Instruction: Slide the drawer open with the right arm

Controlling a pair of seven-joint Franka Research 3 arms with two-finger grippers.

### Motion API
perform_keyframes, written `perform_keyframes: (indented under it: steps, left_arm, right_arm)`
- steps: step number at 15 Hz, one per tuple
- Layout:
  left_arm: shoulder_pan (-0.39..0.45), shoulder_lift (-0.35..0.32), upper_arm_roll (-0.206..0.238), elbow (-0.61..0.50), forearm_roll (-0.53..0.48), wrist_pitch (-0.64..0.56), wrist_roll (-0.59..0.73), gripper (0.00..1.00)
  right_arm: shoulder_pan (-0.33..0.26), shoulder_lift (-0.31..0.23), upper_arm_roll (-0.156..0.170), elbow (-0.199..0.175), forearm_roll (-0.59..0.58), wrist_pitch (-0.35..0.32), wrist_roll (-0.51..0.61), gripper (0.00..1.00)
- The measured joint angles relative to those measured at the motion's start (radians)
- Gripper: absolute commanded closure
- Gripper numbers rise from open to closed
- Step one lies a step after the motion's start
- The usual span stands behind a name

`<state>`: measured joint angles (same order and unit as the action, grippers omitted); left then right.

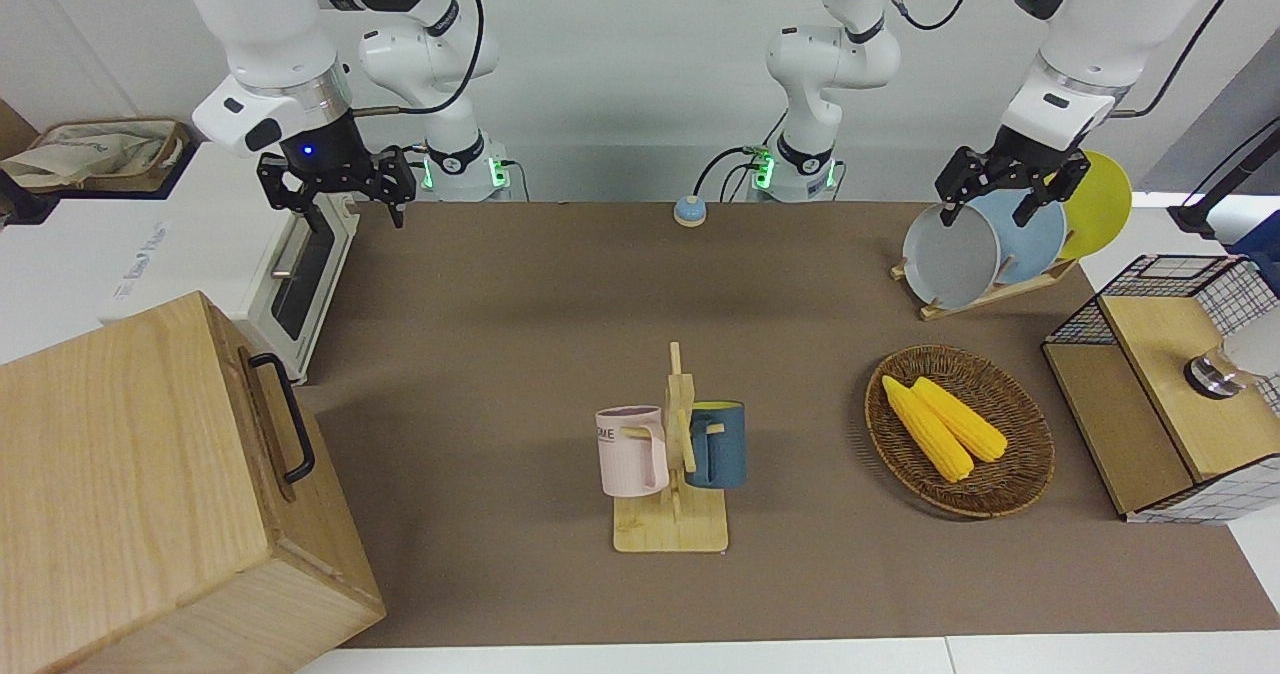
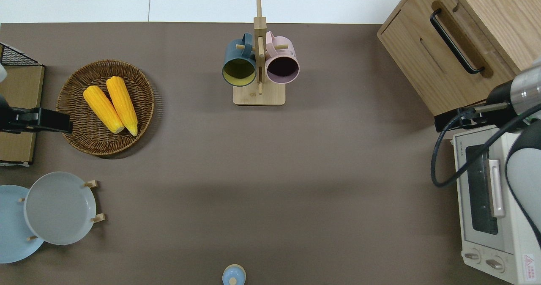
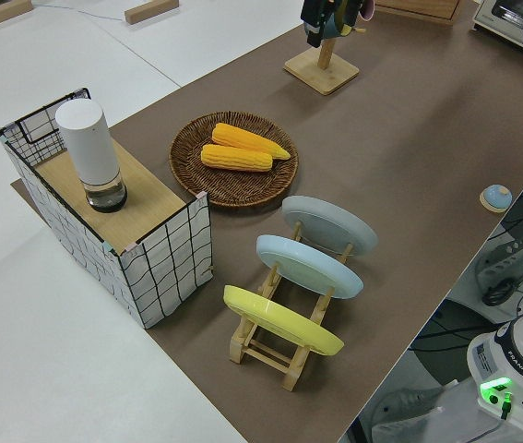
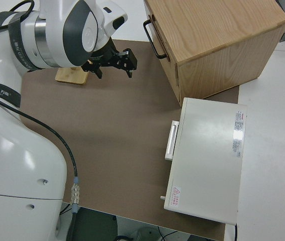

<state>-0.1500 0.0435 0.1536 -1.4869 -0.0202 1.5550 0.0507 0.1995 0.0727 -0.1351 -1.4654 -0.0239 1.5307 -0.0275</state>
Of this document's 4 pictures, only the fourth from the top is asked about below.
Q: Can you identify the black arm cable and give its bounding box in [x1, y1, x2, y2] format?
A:
[0, 0, 80, 241]

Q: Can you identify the black metal drawer handle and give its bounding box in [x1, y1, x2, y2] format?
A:
[143, 19, 168, 60]

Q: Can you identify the light wooden drawer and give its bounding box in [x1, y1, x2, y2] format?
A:
[144, 4, 178, 66]

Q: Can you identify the light wooden drawer cabinet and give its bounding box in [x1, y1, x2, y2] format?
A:
[143, 0, 285, 101]

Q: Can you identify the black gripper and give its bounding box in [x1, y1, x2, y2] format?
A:
[81, 41, 138, 80]

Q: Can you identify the brown table mat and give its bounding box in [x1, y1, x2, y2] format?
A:
[19, 39, 241, 241]

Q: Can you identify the wooden mug tree stand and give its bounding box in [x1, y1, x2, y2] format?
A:
[54, 65, 89, 86]

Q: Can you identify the white toaster oven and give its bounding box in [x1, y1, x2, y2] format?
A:
[159, 97, 248, 225]

